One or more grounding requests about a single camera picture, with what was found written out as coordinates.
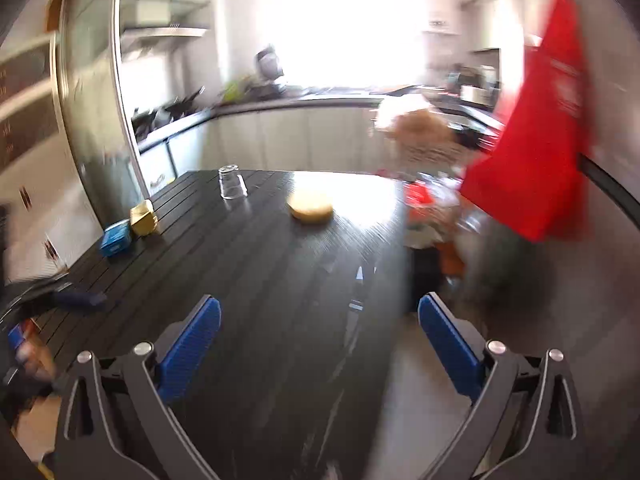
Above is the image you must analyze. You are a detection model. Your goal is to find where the black wok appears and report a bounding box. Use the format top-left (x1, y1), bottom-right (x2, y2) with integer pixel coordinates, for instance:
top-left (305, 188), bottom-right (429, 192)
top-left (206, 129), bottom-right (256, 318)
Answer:
top-left (131, 86), bottom-right (207, 133)

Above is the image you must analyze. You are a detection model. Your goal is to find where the yellow rectangular sponge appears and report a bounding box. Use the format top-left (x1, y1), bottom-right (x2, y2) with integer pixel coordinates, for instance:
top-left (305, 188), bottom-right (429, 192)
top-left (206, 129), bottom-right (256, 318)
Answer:
top-left (129, 198), bottom-right (161, 237)

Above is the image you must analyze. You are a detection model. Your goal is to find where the steel range hood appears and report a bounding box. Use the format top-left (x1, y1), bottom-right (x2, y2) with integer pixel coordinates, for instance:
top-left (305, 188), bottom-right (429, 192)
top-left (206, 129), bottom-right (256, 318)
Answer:
top-left (119, 24), bottom-right (212, 55)

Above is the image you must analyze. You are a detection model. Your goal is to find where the white panelled cabinet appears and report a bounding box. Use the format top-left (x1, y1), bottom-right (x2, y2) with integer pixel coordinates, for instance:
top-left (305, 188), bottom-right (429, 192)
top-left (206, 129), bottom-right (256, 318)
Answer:
top-left (0, 30), bottom-right (108, 281)

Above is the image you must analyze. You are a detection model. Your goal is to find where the blue paper box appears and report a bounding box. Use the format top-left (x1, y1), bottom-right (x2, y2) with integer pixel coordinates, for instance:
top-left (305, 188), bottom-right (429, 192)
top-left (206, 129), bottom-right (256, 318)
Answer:
top-left (99, 220), bottom-right (135, 259)

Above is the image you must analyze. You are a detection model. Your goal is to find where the frosted glass sliding door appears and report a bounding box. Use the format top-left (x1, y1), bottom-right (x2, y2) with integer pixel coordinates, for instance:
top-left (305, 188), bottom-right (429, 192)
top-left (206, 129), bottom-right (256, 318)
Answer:
top-left (56, 0), bottom-right (153, 206)

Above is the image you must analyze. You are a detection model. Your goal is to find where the cardboard box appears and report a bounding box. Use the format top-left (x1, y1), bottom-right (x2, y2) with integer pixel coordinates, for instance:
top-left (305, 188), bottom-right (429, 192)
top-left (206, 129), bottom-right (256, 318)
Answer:
top-left (7, 317), bottom-right (71, 461)

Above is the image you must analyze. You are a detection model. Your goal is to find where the green bottle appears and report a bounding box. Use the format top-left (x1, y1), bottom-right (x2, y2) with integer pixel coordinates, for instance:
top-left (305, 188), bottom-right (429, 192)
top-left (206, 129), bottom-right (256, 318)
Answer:
top-left (220, 77), bottom-right (251, 103)

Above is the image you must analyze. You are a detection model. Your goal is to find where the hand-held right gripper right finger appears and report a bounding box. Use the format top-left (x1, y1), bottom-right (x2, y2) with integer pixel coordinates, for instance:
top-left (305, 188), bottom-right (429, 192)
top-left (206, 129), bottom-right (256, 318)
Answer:
top-left (417, 292), bottom-right (586, 480)

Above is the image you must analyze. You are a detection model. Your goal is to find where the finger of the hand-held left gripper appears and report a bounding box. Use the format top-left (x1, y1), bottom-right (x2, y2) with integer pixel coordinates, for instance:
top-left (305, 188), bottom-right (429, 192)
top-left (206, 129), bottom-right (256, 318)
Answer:
top-left (50, 287), bottom-right (108, 313)

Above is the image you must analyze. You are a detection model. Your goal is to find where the grey rice cooker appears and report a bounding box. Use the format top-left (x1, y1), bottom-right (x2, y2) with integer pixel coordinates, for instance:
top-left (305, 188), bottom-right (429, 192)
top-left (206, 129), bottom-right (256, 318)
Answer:
top-left (254, 46), bottom-right (288, 96)

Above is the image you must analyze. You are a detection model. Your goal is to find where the clear drinking glass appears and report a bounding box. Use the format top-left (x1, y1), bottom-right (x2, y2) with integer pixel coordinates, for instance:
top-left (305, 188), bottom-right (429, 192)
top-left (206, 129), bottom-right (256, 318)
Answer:
top-left (218, 164), bottom-right (249, 201)

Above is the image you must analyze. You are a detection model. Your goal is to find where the kitchen counter with white cabinets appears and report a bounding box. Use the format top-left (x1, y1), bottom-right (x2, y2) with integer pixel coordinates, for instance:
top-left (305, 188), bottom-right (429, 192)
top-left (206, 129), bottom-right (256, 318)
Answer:
top-left (132, 92), bottom-right (506, 186)

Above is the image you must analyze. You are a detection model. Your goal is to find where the plastic bag of buns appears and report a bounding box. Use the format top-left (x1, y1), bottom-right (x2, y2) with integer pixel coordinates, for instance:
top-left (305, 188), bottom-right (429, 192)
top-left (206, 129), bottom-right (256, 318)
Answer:
top-left (374, 97), bottom-right (463, 166)

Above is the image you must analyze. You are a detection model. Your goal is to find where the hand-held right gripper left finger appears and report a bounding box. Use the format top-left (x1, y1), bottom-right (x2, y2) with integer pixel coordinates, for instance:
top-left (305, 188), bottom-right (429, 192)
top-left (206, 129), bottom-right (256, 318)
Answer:
top-left (54, 294), bottom-right (222, 480)

